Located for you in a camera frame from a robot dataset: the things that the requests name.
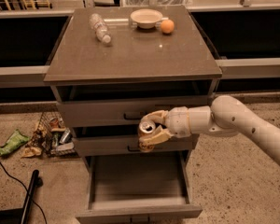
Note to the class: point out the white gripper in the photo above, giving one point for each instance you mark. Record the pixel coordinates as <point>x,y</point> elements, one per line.
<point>177,121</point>

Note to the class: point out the orange patterned drink can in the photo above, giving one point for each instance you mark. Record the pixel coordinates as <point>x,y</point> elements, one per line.
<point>145,127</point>

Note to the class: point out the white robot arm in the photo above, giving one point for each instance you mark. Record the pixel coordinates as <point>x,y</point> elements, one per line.
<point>226,116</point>

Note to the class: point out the middle grey drawer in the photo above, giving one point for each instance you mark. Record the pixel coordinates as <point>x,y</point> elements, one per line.
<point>121,139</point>

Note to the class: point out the grey drawer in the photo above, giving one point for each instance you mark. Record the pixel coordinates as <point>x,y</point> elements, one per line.
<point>138,188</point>
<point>121,139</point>
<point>125,103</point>

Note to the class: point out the bottom grey drawer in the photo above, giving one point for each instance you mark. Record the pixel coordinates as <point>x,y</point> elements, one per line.
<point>138,188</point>

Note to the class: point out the top grey drawer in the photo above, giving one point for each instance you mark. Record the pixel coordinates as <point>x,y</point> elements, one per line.
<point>125,103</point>

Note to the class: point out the grey drawer cabinet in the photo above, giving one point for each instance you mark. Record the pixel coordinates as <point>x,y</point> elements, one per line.
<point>134,55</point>

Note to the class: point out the orange fruit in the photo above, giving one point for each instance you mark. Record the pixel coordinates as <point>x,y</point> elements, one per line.
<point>167,26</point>

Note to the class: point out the white bowl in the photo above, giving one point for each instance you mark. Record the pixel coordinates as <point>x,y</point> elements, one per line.
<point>146,18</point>

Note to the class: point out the clear plastic water bottle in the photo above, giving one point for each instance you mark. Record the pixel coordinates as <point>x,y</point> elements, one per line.
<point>100,28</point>

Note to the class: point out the yellow crumpled snack bag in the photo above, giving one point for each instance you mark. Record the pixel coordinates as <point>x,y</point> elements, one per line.
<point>30,152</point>

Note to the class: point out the green snack bag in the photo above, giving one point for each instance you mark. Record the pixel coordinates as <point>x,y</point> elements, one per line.
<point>15,141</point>

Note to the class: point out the wire basket with snacks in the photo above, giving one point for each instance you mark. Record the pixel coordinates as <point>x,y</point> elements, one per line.
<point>51,136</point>

